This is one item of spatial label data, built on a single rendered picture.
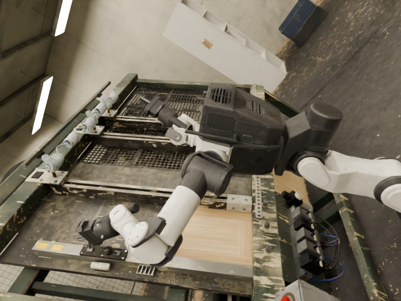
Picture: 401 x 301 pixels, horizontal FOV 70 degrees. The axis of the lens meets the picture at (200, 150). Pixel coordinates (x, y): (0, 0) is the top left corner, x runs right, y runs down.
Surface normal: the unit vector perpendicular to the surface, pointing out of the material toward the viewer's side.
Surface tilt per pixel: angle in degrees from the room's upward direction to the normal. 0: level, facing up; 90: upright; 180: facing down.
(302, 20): 90
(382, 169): 51
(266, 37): 90
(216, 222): 59
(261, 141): 90
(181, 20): 90
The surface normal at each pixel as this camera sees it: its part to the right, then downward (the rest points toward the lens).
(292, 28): -0.11, 0.54
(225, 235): 0.00, -0.82
